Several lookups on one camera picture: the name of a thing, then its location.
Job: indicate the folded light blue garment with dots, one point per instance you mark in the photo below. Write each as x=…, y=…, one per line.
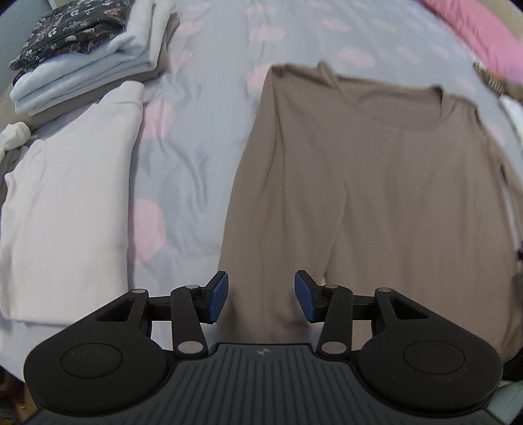
x=136, y=50

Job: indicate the folded white sweatshirt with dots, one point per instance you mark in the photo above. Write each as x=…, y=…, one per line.
x=64, y=222

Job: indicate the polka dot bed sheet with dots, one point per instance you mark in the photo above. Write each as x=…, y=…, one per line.
x=199, y=112

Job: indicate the white crumpled garment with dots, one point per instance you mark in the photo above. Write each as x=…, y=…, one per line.
x=514, y=112

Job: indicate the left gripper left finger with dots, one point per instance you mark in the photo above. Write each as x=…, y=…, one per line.
x=191, y=306

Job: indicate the dark floral folded garment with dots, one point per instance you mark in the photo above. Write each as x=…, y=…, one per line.
x=76, y=27

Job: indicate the pink pillow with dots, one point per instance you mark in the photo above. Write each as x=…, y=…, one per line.
x=490, y=40

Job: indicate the taupe long sleeve shirt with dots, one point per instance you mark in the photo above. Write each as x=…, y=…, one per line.
x=366, y=184

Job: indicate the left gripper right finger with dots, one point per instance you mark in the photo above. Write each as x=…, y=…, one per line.
x=331, y=306

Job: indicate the olive striped garment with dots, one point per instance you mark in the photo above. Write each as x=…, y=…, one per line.
x=499, y=85

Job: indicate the folded beige garment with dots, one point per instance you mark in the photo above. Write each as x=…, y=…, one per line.
x=97, y=90

